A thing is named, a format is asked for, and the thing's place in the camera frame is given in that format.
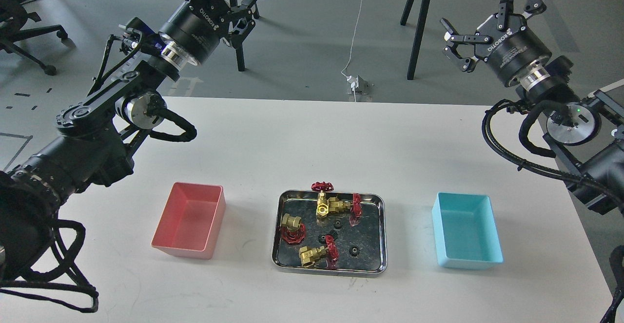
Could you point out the pink plastic box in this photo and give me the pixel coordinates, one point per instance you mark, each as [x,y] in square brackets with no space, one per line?
[191,221]

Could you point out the blue plastic box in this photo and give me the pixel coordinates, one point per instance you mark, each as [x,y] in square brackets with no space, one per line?
[465,232]

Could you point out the brass valve red handle bottom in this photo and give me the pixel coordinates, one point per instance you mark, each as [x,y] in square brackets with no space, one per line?
[308,256]

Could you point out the black office chair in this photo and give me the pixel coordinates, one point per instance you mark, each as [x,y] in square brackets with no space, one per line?
[13,19]

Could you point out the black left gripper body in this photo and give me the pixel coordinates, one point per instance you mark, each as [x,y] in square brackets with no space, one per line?
[195,28]

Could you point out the metal tray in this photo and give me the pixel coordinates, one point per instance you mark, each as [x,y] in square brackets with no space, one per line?
[362,248]

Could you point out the brass valve red handle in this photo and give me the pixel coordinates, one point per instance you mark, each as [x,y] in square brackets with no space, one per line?
[292,229]
[329,205]
[308,256]

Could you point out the white power adapter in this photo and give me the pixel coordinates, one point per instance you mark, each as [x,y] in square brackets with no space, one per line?
[359,88]

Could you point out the brass valve red handle top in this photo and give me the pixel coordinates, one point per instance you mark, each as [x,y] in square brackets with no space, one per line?
[329,205]

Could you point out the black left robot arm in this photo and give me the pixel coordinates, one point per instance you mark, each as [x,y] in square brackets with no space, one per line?
[98,139]

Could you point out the black tripod legs right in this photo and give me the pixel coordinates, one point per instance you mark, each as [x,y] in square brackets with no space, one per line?
[419,32]

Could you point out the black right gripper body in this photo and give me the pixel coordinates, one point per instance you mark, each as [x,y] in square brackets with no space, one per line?
[510,49]

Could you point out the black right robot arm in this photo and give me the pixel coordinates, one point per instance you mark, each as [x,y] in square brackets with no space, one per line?
[586,134]

